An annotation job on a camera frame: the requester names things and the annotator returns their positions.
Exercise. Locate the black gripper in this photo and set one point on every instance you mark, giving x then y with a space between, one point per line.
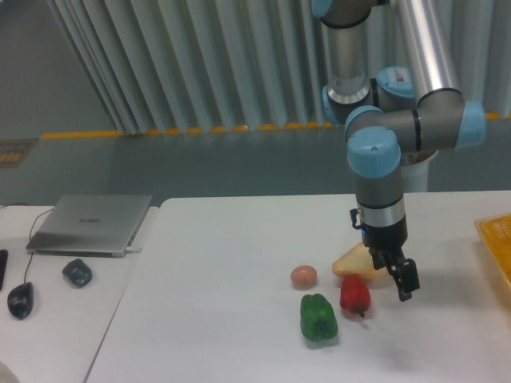
390 238

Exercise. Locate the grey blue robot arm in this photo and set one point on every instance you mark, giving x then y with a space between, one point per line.
393 119

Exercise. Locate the red bell pepper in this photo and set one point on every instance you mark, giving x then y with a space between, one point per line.
354 295

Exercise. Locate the green bell pepper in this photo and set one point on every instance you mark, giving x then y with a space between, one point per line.
317 318

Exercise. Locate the bread slice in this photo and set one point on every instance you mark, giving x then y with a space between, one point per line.
357 261

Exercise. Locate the brown egg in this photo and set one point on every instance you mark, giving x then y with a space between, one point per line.
304 277

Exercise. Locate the yellow plastic basket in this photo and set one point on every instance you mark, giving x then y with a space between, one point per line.
494 233

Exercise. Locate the white folding partition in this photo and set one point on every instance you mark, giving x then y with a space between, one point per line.
185 65

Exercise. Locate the dark grey small case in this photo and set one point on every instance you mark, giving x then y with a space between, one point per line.
78 273

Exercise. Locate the silver laptop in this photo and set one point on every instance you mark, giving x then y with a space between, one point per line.
91 225

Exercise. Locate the black computer mouse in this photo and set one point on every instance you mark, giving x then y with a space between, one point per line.
20 300

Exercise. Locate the black device at edge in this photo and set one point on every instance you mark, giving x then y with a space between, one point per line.
4 255

